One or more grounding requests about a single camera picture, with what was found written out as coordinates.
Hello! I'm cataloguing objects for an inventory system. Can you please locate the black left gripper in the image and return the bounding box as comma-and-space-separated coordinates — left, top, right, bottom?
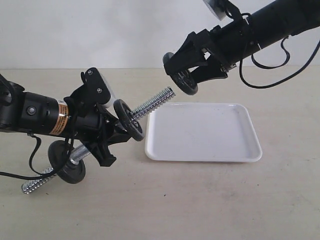
74, 103, 132, 167

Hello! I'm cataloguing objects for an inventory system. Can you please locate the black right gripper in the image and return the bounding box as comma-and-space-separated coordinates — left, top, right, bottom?
164, 17, 260, 84

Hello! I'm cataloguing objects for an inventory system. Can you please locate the black weight plate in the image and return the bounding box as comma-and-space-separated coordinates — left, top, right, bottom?
113, 99, 145, 142
47, 140, 86, 184
162, 51, 199, 96

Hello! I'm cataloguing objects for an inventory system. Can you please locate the chrome dumbbell bar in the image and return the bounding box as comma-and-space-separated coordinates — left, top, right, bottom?
21, 87, 175, 194

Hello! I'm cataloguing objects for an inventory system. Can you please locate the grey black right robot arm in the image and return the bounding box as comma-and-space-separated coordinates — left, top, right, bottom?
163, 0, 320, 88

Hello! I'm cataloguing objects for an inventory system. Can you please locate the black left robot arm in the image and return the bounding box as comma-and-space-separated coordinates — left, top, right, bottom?
0, 67, 135, 169

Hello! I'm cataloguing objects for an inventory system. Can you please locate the white plastic tray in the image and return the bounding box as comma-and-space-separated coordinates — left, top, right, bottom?
144, 102, 263, 163

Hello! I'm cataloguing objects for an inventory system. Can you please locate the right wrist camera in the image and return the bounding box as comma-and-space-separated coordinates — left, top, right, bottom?
203, 0, 242, 21

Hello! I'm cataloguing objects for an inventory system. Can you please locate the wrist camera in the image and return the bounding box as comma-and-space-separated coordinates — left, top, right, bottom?
203, 0, 242, 21
80, 67, 116, 109

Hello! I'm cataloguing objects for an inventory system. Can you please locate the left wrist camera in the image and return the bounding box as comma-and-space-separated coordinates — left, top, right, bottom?
80, 67, 116, 109

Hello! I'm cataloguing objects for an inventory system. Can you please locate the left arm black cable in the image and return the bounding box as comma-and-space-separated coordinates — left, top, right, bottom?
0, 94, 78, 181

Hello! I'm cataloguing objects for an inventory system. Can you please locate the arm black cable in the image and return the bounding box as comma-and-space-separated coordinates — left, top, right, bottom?
0, 94, 78, 181
238, 37, 320, 89

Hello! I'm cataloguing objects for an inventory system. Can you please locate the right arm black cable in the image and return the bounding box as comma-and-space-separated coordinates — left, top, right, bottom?
238, 37, 320, 89

